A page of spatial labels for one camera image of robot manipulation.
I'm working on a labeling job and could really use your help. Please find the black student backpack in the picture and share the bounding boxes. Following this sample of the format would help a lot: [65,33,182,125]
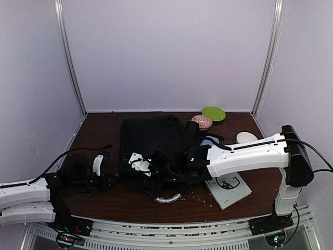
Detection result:
[118,115,226,205]

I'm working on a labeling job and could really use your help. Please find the blue-grey glasses case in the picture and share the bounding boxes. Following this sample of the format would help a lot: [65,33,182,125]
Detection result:
[200,136,220,146]

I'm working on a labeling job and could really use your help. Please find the grey reader book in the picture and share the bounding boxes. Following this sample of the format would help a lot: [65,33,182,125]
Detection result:
[205,172,252,210]

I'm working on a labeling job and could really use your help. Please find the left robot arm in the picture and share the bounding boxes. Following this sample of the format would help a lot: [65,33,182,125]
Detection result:
[1,151,116,231]

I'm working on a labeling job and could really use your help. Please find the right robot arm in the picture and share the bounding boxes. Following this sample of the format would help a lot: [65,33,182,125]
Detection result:
[143,125,314,230]

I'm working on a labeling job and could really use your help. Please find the red patterned bowl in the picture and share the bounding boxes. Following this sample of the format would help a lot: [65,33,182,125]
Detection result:
[191,115,213,131]

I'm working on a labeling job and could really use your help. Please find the green plate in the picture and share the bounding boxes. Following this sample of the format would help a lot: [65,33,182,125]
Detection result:
[201,106,226,122]

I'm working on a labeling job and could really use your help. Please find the white bowl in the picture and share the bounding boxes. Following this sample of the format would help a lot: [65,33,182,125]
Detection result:
[236,131,258,144]

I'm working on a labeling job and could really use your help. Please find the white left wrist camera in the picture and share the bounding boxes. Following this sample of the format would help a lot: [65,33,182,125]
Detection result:
[92,151,110,176]

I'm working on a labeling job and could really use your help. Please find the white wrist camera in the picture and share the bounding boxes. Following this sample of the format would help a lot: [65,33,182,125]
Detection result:
[92,151,110,176]
[128,153,151,177]

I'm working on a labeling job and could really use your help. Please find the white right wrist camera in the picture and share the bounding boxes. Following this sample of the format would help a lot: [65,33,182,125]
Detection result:
[128,153,151,177]

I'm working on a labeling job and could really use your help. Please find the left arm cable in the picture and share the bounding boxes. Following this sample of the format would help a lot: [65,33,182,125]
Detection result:
[0,145,114,190]

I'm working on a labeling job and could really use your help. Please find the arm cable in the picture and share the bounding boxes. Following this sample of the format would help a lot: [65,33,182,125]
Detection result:
[221,139,333,174]
[0,145,114,190]

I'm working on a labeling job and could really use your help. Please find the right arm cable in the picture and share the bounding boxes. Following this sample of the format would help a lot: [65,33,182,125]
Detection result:
[221,139,333,174]

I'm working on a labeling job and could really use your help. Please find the right aluminium frame post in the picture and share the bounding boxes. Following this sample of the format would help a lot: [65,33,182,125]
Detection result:
[251,0,285,118]

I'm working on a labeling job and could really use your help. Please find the aluminium frame post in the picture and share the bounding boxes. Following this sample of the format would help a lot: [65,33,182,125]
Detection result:
[54,0,87,116]
[251,0,285,118]

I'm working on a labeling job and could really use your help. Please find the left aluminium frame post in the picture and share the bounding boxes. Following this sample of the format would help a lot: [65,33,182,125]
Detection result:
[54,0,87,116]

